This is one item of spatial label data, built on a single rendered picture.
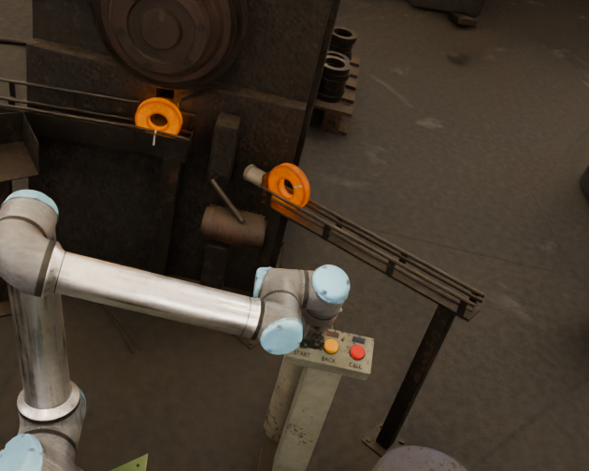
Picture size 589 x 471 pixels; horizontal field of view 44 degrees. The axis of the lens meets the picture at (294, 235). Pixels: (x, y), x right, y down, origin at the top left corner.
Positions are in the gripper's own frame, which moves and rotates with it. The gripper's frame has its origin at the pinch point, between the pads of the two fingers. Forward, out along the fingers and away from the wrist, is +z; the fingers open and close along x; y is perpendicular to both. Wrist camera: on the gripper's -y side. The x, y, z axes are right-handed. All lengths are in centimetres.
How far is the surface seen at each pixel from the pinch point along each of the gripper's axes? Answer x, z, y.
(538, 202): 129, 129, -171
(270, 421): -1, 56, 7
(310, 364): 3.2, 5.3, 5.6
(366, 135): 30, 139, -199
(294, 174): -12, 5, -57
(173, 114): -56, 11, -75
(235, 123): -35, 9, -75
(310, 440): 10.7, 36.9, 16.2
